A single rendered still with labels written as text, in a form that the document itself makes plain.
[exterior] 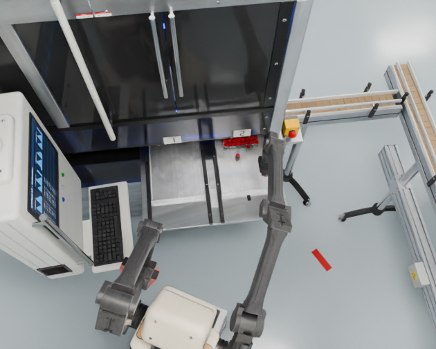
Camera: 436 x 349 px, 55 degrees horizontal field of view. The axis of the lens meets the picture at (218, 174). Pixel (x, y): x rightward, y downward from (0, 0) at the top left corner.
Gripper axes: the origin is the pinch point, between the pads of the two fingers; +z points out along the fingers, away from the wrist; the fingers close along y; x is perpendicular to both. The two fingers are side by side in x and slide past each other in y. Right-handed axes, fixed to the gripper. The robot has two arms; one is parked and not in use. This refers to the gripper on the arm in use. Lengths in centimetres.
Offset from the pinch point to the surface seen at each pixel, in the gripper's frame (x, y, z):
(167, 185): 47.1, 6.3, 11.2
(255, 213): 6.0, -12.2, 13.8
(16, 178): 89, -25, -52
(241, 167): 9.5, 12.9, 10.6
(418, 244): -84, -22, 49
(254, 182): 4.1, 3.9, 11.7
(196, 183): 32.8, 6.0, 11.3
